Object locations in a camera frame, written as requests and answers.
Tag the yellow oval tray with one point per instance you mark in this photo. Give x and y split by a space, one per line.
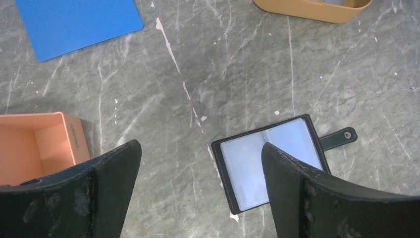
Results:
332 11

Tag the blue flat mat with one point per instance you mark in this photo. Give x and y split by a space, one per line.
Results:
57 27

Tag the black card holder wallet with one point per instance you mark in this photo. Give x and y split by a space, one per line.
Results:
239 158

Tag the orange mesh file rack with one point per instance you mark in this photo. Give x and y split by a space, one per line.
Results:
37 145

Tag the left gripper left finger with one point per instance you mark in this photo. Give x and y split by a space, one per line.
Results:
88 200

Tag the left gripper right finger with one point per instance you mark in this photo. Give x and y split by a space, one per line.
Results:
309 203

